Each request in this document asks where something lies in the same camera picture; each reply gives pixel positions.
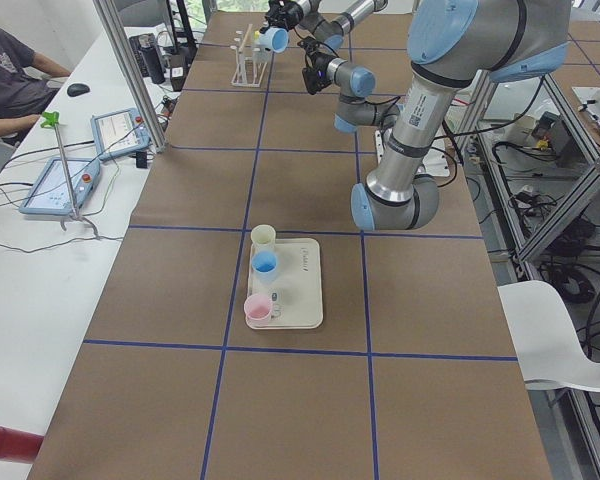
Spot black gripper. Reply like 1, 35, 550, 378
265, 0, 305, 30
299, 37, 338, 94

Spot light blue cup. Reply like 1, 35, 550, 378
258, 27, 289, 53

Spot grey plastic cup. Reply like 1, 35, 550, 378
253, 47, 271, 64

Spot blue plastic cup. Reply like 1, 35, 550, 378
251, 251, 278, 284

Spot pink plastic cup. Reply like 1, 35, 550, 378
243, 293, 273, 328

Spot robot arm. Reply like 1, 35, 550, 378
259, 0, 388, 53
351, 1, 571, 230

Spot pale yellow cup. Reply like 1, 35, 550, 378
250, 224, 276, 253

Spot black bottle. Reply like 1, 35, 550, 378
138, 34, 165, 85

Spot far teach pendant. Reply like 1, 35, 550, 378
90, 108, 151, 162

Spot teach pendant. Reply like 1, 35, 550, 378
19, 156, 101, 216
90, 108, 151, 162

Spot black computer mouse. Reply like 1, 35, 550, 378
67, 83, 91, 98

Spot white plastic tray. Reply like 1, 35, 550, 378
247, 238, 323, 330

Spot person in grey shirt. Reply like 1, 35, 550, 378
0, 28, 71, 140

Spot near teach pendant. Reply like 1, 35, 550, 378
19, 156, 101, 216

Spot white chair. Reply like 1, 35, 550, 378
498, 280, 600, 393

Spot red cylinder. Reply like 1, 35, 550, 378
0, 426, 44, 464

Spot white wire cup rack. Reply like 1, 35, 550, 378
231, 24, 271, 88

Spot aluminium frame post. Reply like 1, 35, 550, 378
93, 0, 166, 153

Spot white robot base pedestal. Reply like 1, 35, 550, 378
373, 127, 454, 177

